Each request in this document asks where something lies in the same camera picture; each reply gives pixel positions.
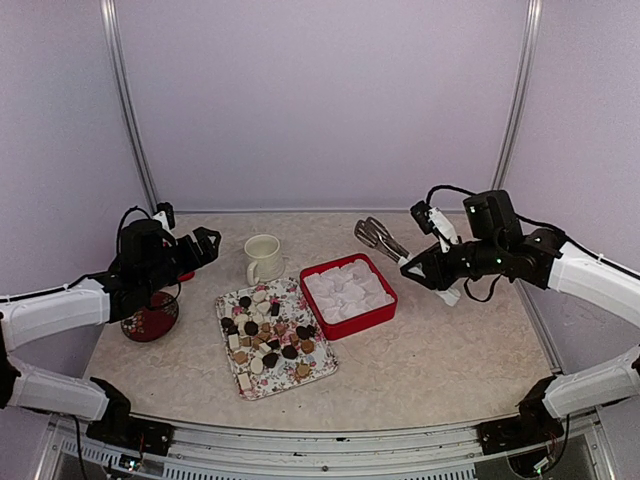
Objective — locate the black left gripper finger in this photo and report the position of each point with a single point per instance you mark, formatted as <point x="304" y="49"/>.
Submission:
<point x="205" y="252"/>
<point x="206" y="236"/>

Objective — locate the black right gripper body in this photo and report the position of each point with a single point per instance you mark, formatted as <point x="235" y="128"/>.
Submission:
<point x="487" y="259"/>

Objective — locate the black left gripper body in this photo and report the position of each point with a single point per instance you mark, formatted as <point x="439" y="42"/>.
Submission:
<point x="161" y="272"/>

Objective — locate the metal tongs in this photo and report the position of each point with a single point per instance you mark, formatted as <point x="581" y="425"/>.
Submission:
<point x="373" y="234"/>

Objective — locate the caramel hexagon chocolate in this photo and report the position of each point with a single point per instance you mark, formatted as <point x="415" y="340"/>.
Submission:
<point x="302" y="371"/>

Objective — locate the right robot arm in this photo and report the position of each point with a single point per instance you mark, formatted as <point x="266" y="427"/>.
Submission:
<point x="508" y="245"/>

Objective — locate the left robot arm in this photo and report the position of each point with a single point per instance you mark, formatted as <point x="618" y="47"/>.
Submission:
<point x="92" y="300"/>

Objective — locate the dark round fluted chocolate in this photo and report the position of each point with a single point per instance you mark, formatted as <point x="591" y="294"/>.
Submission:
<point x="245" y="301"/>

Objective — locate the white round chocolate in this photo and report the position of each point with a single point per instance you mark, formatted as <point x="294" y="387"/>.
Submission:
<point x="259" y="296"/>

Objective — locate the white rectangular chocolate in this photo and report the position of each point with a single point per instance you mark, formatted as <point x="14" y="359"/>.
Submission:
<point x="244" y="381"/>

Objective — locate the white ribbed ceramic mug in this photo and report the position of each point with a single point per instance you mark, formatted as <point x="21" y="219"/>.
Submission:
<point x="266" y="262"/>

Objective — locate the red floral vase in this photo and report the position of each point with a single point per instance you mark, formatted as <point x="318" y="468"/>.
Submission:
<point x="150" y="324"/>

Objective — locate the red box with paper cups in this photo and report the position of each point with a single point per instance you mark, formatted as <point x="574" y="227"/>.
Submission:
<point x="348" y="295"/>

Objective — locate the floral rectangular tray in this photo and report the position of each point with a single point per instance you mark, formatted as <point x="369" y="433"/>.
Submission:
<point x="294" y="335"/>

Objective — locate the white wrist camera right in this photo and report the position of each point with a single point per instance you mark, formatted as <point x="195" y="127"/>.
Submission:
<point x="432" y="221"/>

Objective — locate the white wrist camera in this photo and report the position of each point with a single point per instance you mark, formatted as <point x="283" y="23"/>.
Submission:
<point x="432" y="221"/>
<point x="164" y="213"/>

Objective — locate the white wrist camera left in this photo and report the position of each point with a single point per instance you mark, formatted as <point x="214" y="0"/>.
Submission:
<point x="164" y="213"/>

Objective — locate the aluminium front rail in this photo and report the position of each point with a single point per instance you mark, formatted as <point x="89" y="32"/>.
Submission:
<point x="457" y="451"/>

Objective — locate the left aluminium frame post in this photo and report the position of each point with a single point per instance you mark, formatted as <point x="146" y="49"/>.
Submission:
<point x="108" y="9"/>

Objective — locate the aluminium frame post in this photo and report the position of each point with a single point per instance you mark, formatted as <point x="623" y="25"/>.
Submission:
<point x="518" y="100"/>
<point x="108" y="9"/>

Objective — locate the right aluminium frame post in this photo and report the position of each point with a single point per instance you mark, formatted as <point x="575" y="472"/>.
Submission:
<point x="518" y="100"/>

